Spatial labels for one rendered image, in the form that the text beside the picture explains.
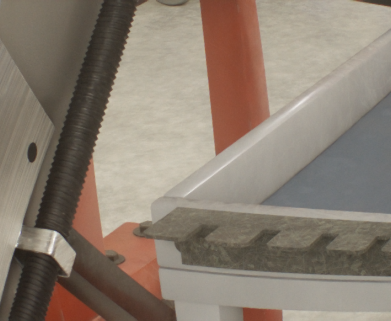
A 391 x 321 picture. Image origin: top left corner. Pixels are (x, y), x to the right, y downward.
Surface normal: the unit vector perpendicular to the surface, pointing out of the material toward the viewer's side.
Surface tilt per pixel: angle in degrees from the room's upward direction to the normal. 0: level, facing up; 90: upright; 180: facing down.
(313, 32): 0
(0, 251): 90
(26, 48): 90
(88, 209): 90
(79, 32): 90
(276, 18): 0
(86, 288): 137
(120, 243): 0
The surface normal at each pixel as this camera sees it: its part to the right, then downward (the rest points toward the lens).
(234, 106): -0.46, 0.33
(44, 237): -0.37, -0.51
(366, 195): -0.09, -0.94
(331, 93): 0.88, 0.07
